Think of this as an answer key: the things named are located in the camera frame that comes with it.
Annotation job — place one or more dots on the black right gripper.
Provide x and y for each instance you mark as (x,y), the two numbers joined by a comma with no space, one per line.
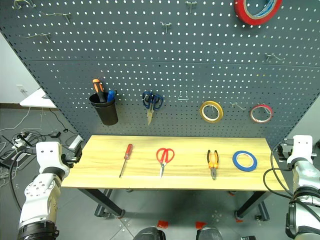
(283,152)

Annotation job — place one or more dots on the large red tape roll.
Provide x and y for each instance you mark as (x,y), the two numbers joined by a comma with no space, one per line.
(241,13)

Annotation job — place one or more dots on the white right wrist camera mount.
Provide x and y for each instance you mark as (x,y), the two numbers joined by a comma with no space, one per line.
(301,148)

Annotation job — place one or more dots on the white background table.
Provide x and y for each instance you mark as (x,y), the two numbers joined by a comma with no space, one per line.
(37,100)

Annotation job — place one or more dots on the black plastic cup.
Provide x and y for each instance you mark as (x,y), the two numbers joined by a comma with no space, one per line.
(107,112)

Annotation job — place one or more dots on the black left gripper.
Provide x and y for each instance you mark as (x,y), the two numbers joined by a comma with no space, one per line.
(72,156)

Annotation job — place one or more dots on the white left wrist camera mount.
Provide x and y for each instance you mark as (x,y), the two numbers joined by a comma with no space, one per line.
(48,155)

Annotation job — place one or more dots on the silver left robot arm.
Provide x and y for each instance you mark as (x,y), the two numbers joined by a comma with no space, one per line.
(37,197)

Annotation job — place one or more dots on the black power adapter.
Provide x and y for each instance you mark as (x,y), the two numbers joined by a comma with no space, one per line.
(55,135)

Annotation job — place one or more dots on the wooden table with black legs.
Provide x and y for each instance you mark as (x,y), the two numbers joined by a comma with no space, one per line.
(185,175)

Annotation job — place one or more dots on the small red tape roll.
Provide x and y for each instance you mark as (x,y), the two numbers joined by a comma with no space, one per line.
(253,120)

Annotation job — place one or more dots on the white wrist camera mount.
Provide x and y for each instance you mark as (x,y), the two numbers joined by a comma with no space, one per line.
(301,148)
(48,155)

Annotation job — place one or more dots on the blue tape roll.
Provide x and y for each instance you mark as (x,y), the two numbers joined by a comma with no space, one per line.
(235,163)

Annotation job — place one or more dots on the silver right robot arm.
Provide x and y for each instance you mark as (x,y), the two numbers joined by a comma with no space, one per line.
(306,180)

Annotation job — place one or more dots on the metal pegboard hook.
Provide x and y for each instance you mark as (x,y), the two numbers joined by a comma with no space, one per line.
(190,5)
(40,36)
(237,105)
(273,58)
(165,26)
(25,3)
(63,15)

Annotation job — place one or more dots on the grey pegboard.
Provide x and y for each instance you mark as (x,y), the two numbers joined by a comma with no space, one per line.
(160,62)

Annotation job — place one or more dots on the orange and black screwdriver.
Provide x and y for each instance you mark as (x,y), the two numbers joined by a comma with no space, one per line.
(98,90)

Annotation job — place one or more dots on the white wall outlet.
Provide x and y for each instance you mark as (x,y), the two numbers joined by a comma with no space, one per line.
(21,89)

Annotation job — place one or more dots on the dark rounded shape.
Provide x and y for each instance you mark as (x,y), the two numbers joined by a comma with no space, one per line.
(150,233)
(208,233)

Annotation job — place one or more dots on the yellow tape roll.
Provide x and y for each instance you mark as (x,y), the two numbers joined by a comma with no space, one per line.
(203,116)

